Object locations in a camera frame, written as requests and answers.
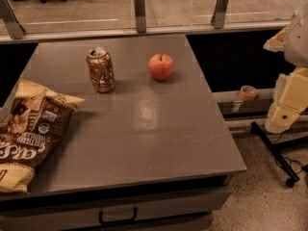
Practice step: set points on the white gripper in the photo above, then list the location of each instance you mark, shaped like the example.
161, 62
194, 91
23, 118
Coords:
298, 42

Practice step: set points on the orange soda can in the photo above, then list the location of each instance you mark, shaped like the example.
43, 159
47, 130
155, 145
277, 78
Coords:
101, 69

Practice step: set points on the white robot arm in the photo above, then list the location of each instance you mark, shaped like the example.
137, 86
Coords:
296, 46

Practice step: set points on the orange tape roll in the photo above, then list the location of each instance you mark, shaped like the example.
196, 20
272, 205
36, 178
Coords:
248, 93

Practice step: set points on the black stand leg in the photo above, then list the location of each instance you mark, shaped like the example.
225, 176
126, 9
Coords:
275, 149

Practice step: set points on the red apple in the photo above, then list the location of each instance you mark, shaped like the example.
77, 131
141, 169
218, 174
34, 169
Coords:
160, 66

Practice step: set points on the grey cabinet drawer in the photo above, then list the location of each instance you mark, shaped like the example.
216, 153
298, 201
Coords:
179, 211

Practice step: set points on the brown chip bag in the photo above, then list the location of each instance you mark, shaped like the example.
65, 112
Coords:
31, 132

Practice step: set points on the right metal railing bracket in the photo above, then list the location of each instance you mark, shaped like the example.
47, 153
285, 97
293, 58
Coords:
219, 14

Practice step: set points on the metal railing bracket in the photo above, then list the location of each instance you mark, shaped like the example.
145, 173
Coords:
139, 7
14, 28
219, 14

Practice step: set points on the middle metal railing bracket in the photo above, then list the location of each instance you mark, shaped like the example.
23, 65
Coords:
139, 7

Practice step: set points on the black drawer handle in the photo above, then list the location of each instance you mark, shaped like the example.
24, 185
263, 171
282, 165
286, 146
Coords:
117, 217

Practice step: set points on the left metal railing bracket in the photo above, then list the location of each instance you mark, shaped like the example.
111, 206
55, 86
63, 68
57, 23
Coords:
14, 28

